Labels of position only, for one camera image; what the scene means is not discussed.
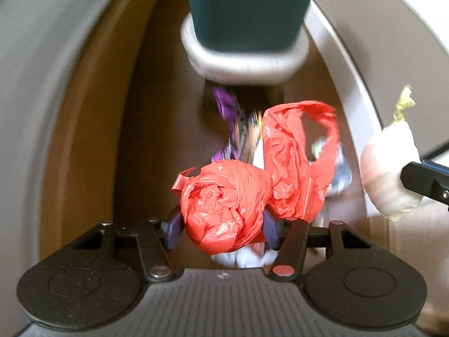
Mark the white paper scrap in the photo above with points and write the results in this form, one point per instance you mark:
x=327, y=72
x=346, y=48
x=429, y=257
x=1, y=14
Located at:
x=245, y=258

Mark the red plastic bag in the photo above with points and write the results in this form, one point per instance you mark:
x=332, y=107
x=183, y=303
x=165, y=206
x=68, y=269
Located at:
x=224, y=210

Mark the colourful snack wrapper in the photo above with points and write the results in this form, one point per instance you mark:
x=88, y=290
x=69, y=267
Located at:
x=248, y=137

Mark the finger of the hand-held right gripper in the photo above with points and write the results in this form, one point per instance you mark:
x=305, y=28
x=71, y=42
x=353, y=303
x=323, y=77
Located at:
x=426, y=179

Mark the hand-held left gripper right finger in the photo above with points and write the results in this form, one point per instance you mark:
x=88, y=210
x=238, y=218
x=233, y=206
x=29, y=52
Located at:
x=270, y=232

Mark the purple wrapper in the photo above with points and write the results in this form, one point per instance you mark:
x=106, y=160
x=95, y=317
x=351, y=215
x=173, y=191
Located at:
x=224, y=103

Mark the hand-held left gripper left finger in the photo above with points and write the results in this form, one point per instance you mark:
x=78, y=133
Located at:
x=172, y=231

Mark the teal trash bin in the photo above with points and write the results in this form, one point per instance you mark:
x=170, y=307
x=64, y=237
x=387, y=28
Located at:
x=245, y=14

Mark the crumpled white wrapper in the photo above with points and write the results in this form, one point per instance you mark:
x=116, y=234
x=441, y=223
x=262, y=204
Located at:
x=342, y=175

